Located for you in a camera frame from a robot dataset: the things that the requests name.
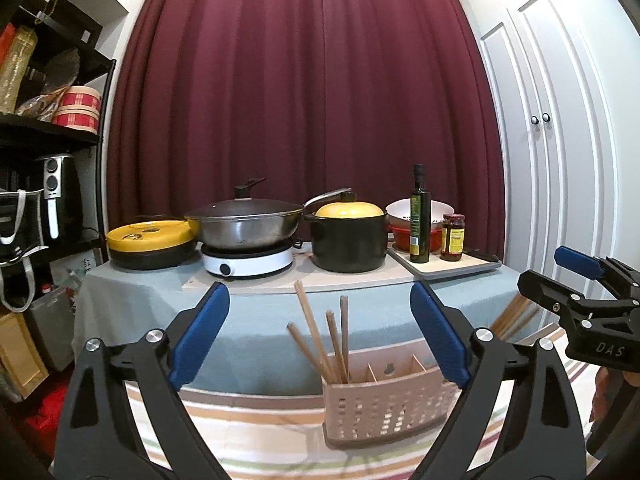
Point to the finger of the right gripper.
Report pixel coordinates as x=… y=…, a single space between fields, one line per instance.
x=579 y=263
x=547 y=293

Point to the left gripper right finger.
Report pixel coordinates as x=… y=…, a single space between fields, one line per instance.
x=446 y=332

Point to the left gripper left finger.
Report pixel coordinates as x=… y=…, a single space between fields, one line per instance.
x=192 y=333

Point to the wooden chopstick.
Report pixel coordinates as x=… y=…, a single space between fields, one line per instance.
x=344 y=336
x=511 y=313
x=339 y=358
x=314 y=361
x=313 y=328
x=518 y=320

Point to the person's right hand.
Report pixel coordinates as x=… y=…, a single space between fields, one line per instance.
x=600 y=402

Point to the grey tray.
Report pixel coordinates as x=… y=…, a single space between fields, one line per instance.
x=437 y=269

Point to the grey-blue table cover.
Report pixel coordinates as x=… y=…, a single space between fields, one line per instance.
x=253 y=352

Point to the white induction cooker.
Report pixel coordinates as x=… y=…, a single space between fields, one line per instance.
x=247 y=263

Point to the sauce jar yellow label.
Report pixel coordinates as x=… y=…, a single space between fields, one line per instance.
x=453 y=232

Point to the yellow flat pan lid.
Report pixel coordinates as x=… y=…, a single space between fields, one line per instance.
x=151 y=245

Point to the dark olive oil bottle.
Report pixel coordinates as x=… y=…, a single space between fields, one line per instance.
x=420 y=218

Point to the white perforated utensil caddy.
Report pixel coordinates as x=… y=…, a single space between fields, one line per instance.
x=395 y=392

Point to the striped tablecloth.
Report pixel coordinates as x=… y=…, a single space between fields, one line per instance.
x=263 y=437

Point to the steel wok with lid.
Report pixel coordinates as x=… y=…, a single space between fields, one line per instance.
x=247 y=222

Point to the black pot yellow lid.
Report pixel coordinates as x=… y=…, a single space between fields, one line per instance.
x=347 y=235

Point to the white cabinet doors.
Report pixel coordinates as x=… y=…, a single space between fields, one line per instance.
x=558 y=158

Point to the wooden board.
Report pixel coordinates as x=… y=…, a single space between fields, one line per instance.
x=19 y=355

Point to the white handheld device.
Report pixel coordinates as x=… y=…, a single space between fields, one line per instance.
x=56 y=170

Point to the red white striped tin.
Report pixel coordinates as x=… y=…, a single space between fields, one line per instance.
x=79 y=108

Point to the dark red curtain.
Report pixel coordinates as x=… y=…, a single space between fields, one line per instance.
x=307 y=96

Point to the black shelf unit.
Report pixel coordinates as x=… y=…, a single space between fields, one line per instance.
x=47 y=46

